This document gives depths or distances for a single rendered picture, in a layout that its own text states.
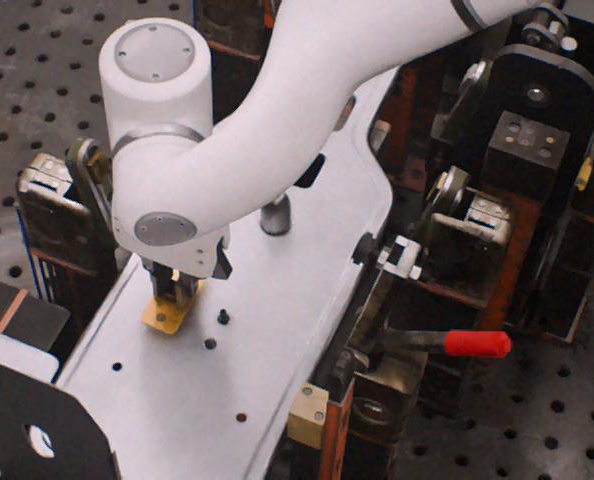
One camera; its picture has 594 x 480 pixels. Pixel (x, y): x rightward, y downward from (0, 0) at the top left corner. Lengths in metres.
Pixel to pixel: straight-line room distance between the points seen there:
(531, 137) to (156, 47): 0.43
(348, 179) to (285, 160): 0.42
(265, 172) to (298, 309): 0.35
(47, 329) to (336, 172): 0.34
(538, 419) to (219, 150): 0.76
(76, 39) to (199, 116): 0.92
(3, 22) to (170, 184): 1.03
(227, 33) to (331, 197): 0.30
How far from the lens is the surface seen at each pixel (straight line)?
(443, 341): 1.09
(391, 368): 1.15
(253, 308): 1.23
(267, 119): 0.89
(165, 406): 1.18
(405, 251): 1.02
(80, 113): 1.78
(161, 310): 1.22
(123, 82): 0.94
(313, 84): 0.91
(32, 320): 1.27
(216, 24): 1.52
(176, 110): 0.94
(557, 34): 1.25
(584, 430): 1.55
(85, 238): 1.29
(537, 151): 1.22
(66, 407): 0.84
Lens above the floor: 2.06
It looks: 56 degrees down
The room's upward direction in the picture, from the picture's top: 3 degrees clockwise
